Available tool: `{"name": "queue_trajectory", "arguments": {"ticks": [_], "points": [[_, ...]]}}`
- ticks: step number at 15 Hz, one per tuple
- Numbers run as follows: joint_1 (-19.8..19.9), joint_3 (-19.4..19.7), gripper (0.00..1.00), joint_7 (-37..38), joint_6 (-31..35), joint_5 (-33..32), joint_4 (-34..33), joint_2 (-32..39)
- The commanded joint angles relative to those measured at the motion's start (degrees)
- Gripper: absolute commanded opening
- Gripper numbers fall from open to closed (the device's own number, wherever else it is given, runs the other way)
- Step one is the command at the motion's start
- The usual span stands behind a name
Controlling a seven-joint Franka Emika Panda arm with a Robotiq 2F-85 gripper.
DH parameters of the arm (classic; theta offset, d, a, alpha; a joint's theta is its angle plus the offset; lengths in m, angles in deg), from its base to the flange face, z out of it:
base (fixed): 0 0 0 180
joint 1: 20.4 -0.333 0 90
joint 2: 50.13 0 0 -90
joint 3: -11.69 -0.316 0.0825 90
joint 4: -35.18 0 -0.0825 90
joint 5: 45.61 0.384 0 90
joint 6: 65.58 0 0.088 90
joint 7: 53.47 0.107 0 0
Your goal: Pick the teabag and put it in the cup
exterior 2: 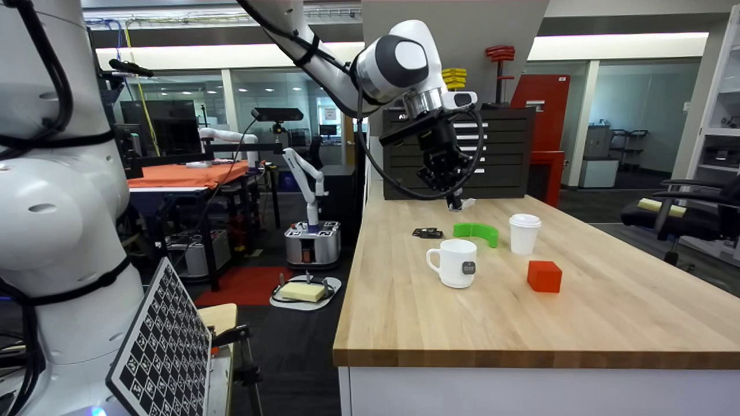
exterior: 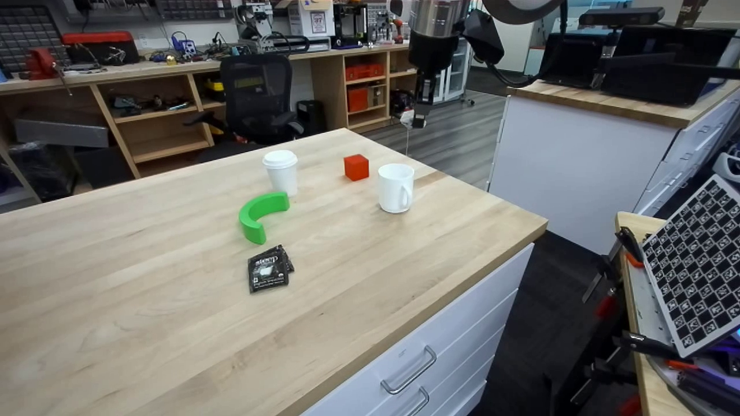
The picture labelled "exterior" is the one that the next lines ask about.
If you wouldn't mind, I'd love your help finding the white ceramic mug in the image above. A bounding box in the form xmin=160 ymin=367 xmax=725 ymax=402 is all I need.
xmin=374 ymin=162 xmax=418 ymax=218

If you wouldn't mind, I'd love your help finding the wooden side table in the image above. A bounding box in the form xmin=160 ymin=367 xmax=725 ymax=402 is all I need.
xmin=612 ymin=211 xmax=740 ymax=416

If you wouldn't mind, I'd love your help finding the red cube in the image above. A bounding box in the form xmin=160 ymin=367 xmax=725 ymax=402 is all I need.
xmin=343 ymin=154 xmax=372 ymax=186

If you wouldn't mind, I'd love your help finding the grey flat panel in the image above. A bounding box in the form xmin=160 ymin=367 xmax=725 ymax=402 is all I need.
xmin=11 ymin=116 xmax=112 ymax=150

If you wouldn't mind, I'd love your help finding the red toolbox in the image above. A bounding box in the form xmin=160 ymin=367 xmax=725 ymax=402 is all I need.
xmin=61 ymin=31 xmax=143 ymax=67

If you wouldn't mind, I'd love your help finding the wooden workbench with shelves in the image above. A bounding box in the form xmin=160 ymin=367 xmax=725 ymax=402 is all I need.
xmin=0 ymin=42 xmax=423 ymax=184

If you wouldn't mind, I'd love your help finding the red storage bin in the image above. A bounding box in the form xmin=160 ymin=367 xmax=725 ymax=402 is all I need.
xmin=344 ymin=83 xmax=389 ymax=116
xmin=343 ymin=59 xmax=389 ymax=86

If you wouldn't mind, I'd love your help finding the black office chair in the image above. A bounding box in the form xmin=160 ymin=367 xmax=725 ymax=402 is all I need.
xmin=201 ymin=52 xmax=307 ymax=148

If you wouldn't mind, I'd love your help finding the silver drawer handle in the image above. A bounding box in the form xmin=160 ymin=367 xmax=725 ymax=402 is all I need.
xmin=389 ymin=386 xmax=432 ymax=416
xmin=380 ymin=344 xmax=439 ymax=399

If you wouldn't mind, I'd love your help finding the white counter with wooden top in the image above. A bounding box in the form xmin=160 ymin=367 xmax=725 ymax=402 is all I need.
xmin=488 ymin=77 xmax=740 ymax=257

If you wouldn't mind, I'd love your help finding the red tool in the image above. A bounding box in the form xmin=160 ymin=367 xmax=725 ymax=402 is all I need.
xmin=26 ymin=47 xmax=62 ymax=81

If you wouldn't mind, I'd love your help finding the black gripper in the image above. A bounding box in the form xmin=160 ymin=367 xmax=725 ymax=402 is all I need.
xmin=408 ymin=31 xmax=463 ymax=131

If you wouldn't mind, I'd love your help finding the black monitor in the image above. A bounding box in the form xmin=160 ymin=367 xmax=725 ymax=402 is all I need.
xmin=538 ymin=31 xmax=612 ymax=92

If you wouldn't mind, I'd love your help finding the white paper cup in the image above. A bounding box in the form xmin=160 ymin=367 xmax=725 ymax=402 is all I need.
xmin=261 ymin=148 xmax=301 ymax=199

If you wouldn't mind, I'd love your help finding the black white checkerboard panel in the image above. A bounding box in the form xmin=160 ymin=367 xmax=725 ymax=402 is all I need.
xmin=638 ymin=173 xmax=740 ymax=362

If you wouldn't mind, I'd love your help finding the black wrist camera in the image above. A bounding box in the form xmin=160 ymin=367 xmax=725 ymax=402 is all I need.
xmin=461 ymin=8 xmax=508 ymax=69

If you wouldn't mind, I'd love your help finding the black equipment case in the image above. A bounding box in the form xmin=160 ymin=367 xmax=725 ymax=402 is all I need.
xmin=600 ymin=23 xmax=740 ymax=109

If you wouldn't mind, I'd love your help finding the black teabag packet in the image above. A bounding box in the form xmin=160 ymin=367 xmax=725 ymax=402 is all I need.
xmin=245 ymin=243 xmax=296 ymax=296

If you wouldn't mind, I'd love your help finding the white drawer cabinet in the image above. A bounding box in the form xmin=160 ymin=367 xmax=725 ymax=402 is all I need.
xmin=298 ymin=242 xmax=538 ymax=416

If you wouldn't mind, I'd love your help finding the green curved plastic piece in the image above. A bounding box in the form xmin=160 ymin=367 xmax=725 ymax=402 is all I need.
xmin=237 ymin=190 xmax=292 ymax=247

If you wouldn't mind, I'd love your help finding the black red clamp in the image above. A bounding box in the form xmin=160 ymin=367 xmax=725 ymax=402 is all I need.
xmin=611 ymin=224 xmax=647 ymax=273

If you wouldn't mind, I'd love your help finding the white cardboard box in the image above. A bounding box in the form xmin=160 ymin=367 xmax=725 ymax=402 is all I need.
xmin=296 ymin=0 xmax=338 ymax=42

